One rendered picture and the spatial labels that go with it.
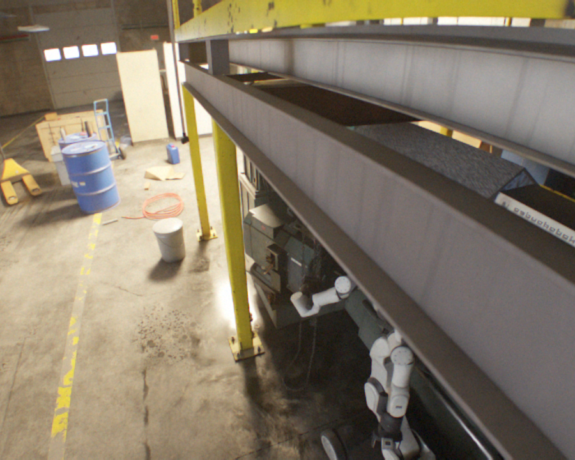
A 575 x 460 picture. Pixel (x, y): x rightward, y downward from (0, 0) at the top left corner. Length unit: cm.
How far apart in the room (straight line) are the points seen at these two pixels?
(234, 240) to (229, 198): 27
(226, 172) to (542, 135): 135
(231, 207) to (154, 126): 608
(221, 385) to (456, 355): 209
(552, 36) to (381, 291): 38
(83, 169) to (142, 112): 323
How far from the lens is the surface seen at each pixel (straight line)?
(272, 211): 242
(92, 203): 493
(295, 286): 228
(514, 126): 85
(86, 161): 473
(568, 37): 27
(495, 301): 40
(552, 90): 81
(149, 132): 778
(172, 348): 271
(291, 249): 216
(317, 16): 55
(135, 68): 759
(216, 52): 158
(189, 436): 230
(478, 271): 41
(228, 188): 174
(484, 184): 155
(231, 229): 185
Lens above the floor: 203
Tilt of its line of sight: 32 degrees down
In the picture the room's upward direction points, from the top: straight up
